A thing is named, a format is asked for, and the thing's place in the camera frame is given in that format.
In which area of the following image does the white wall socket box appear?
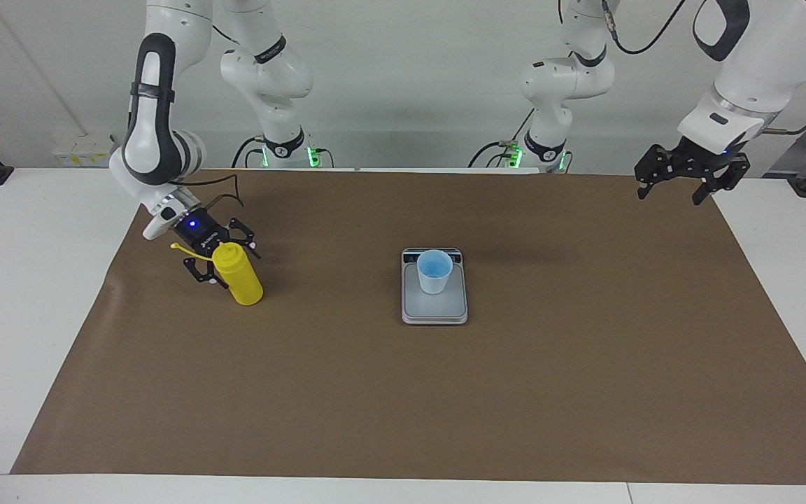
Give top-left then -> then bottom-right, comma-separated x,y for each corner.
52,134 -> 119,167

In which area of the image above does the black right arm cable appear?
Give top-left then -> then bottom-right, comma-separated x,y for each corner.
165,25 -> 246,211

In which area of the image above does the black base cable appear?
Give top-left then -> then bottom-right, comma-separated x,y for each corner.
468,108 -> 538,169
231,136 -> 268,169

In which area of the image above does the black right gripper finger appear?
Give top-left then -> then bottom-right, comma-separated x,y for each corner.
225,218 -> 262,262
183,255 -> 229,290

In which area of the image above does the silver digital kitchen scale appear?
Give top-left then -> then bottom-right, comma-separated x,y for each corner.
401,247 -> 469,326

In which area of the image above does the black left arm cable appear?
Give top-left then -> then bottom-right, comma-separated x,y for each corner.
602,0 -> 806,136

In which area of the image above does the black right base cable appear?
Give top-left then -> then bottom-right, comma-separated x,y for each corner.
231,136 -> 268,169

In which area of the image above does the brown table mat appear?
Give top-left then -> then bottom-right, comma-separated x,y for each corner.
10,168 -> 806,485

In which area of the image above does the black left base cable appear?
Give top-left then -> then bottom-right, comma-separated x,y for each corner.
468,108 -> 538,169

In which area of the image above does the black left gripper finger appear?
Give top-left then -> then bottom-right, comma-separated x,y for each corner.
634,145 -> 677,202
691,157 -> 752,207

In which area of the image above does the yellow squeeze bottle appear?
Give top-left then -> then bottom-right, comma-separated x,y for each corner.
170,241 -> 264,307

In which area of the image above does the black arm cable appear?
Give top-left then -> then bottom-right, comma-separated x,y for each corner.
602,0 -> 806,136
165,25 -> 246,211

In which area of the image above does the light blue paper cup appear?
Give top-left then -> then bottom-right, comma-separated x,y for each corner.
416,249 -> 454,295

